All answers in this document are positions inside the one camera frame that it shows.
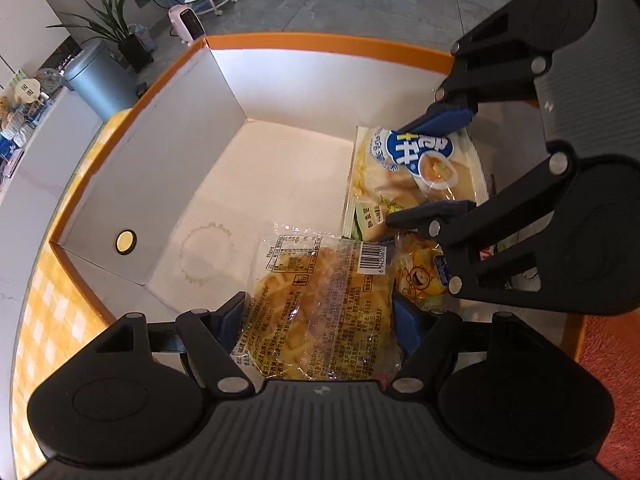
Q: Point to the yellow crisps clear bag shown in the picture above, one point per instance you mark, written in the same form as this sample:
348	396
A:
319	307

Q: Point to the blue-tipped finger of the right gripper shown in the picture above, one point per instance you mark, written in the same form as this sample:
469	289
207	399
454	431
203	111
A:
500	58

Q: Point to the white marble tv counter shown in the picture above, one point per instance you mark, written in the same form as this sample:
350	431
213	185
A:
27	205

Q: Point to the potted long-leaf plant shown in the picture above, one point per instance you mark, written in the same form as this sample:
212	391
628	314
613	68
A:
108	22

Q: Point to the yellow checked tablecloth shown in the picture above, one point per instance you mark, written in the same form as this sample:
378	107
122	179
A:
57	321

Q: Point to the orange Mimi snack bag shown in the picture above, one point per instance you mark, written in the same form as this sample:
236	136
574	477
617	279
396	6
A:
416	274

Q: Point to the orange cardboard box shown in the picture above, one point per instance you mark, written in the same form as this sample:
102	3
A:
240	133

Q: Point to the white blue chips bag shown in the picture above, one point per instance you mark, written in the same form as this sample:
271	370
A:
394	171

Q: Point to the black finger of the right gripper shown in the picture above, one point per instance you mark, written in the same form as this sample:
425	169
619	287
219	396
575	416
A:
562	238

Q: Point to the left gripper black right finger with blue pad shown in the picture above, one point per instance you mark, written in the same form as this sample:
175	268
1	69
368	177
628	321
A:
500	390

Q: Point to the grey round trash bin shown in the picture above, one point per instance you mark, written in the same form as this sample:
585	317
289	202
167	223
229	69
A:
100	80

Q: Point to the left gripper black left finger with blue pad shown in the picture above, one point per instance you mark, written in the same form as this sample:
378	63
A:
140	390

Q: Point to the pink small heater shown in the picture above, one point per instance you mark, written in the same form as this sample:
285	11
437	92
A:
186	23

